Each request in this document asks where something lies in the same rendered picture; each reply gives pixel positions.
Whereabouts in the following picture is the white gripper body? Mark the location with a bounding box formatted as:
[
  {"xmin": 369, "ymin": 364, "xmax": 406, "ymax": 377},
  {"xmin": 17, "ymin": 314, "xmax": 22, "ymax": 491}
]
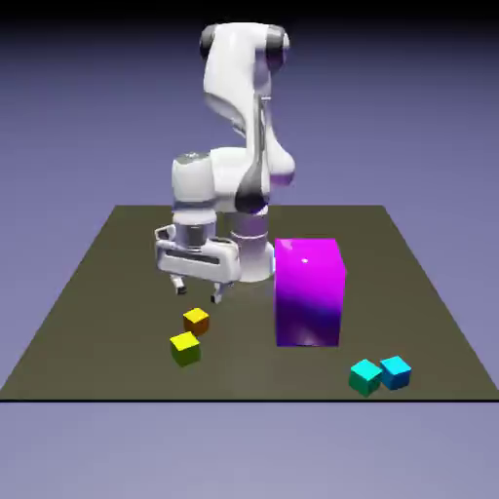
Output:
[{"xmin": 154, "ymin": 238, "xmax": 241, "ymax": 285}]

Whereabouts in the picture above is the small orange cube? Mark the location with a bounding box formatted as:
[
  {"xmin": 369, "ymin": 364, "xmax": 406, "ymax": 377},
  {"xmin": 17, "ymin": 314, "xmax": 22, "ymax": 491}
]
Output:
[{"xmin": 182, "ymin": 307, "xmax": 211, "ymax": 337}]

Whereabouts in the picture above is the small yellow cube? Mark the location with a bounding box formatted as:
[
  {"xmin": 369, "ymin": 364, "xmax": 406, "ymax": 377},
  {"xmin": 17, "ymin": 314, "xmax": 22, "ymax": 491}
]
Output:
[{"xmin": 169, "ymin": 330, "xmax": 203, "ymax": 368}]

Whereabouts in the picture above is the small teal cube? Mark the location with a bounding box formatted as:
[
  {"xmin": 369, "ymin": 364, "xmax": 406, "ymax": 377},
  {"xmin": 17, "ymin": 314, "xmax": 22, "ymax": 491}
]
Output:
[{"xmin": 347, "ymin": 359, "xmax": 384, "ymax": 398}]

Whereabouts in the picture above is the small blue cube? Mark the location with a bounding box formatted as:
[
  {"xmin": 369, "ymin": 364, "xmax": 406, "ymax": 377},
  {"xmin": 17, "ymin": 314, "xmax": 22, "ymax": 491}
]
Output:
[{"xmin": 378, "ymin": 355, "xmax": 413, "ymax": 392}]

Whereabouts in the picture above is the large magenta box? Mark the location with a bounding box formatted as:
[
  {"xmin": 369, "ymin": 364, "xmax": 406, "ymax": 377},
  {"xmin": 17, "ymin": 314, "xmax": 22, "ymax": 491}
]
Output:
[{"xmin": 273, "ymin": 237, "xmax": 347, "ymax": 348}]

